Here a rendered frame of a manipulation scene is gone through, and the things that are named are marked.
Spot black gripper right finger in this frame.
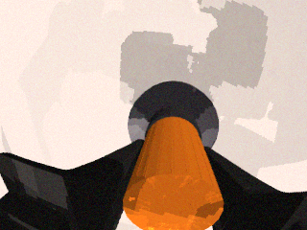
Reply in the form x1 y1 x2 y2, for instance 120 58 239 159
203 147 307 230

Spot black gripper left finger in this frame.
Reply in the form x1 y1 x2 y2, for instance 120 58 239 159
0 139 145 230

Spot orange knob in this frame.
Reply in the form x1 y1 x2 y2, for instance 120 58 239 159
123 118 224 230

